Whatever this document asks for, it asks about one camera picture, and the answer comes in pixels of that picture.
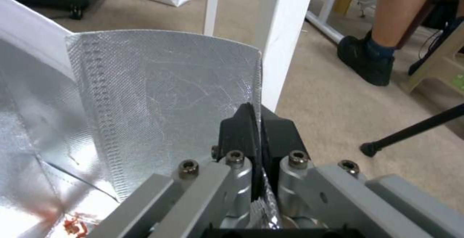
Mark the black bag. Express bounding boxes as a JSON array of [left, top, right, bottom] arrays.
[[421, 0, 458, 28]]

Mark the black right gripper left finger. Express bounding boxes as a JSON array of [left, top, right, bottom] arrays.
[[95, 102, 262, 238]]

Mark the black tripod leg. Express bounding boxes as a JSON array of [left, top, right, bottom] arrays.
[[359, 104, 464, 157]]

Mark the white desk frame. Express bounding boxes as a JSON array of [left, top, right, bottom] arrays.
[[305, 0, 364, 43]]

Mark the person's leg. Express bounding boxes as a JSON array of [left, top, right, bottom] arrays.
[[369, 0, 442, 50]]

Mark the silver foil food delivery bag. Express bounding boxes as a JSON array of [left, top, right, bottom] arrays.
[[0, 0, 283, 238]]

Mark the person's black shoe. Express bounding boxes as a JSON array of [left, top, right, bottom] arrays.
[[336, 29, 397, 87]]

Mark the white table leg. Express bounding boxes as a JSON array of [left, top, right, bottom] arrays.
[[202, 0, 223, 36], [257, 0, 319, 111]]

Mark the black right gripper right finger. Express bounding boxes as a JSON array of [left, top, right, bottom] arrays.
[[260, 104, 464, 238]]

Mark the beige plastic stool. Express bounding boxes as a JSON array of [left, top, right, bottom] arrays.
[[399, 17, 464, 95]]

